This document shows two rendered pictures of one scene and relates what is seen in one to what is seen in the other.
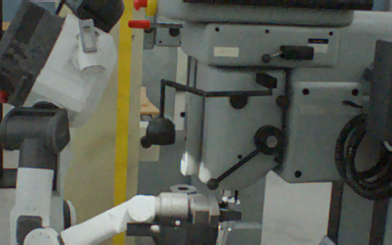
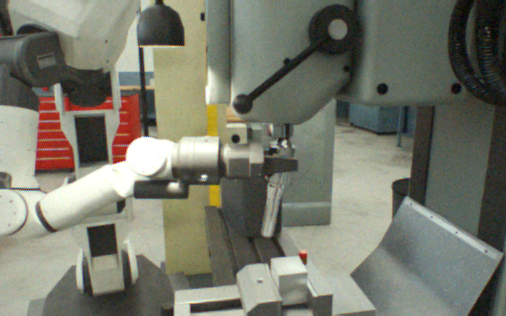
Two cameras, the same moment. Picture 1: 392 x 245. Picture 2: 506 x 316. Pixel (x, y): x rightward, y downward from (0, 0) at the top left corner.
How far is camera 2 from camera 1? 110 cm
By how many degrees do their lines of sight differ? 5
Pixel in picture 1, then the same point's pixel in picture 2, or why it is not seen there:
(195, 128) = (218, 29)
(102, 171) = not seen: hidden behind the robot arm
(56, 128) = (28, 48)
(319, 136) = (415, 25)
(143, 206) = (149, 153)
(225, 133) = (260, 22)
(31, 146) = not seen: outside the picture
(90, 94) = (92, 15)
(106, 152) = not seen: hidden behind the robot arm
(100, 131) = (194, 128)
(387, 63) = not seen: outside the picture
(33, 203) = not seen: outside the picture
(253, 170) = (310, 86)
